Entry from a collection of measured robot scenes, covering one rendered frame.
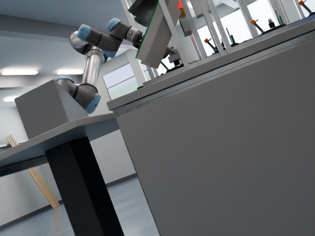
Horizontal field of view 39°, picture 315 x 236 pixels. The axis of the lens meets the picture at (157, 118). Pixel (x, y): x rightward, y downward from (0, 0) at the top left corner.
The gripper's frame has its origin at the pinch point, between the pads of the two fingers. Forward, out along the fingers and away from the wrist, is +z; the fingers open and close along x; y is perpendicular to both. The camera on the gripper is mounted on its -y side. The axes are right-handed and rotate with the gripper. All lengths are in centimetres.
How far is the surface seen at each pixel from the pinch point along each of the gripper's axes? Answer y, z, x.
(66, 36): -2, -318, -680
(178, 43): 3, 8, 53
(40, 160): 83, -36, -6
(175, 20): -9.1, -1.9, 27.1
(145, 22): -2.8, -13.5, 26.2
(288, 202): 34, 67, 74
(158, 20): -2, -3, 50
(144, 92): 25, 9, 75
